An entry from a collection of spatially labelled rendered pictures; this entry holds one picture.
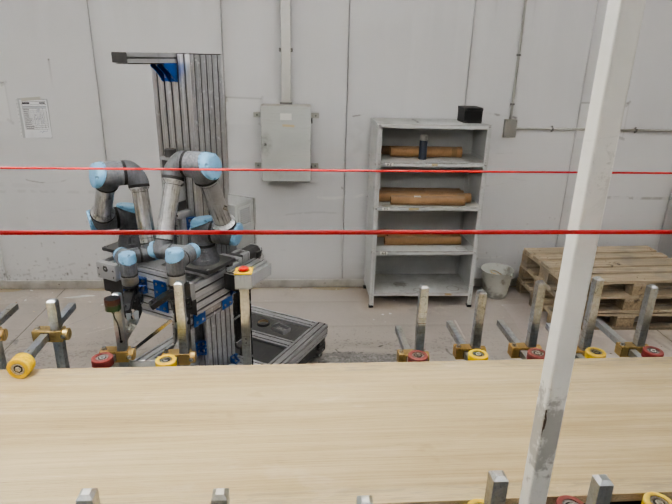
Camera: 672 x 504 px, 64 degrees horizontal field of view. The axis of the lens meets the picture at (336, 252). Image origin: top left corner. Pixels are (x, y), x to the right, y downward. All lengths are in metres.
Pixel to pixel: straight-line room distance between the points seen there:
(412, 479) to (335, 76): 3.54
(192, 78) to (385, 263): 2.80
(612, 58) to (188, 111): 2.11
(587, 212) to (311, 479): 1.03
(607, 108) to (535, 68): 3.84
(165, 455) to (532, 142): 4.11
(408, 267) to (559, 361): 3.79
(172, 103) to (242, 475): 1.89
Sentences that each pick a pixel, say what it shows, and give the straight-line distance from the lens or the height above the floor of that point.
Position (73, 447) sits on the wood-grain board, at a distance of 1.92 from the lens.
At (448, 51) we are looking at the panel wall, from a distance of 4.78.
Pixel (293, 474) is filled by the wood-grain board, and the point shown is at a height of 0.90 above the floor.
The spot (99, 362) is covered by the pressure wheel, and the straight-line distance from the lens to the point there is 2.31.
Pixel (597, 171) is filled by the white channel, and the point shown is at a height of 1.83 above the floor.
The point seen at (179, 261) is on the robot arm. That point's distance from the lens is 2.31.
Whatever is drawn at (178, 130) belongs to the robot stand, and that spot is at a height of 1.66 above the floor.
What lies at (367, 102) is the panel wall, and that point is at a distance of 4.67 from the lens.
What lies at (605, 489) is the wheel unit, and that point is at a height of 1.12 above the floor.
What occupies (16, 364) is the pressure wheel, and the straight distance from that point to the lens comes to 2.31.
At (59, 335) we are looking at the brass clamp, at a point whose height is 0.95.
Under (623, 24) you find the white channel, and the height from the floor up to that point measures 2.10.
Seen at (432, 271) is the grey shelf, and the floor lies 0.16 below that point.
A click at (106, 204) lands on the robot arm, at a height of 1.33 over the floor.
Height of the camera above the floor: 2.04
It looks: 20 degrees down
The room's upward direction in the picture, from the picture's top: 1 degrees clockwise
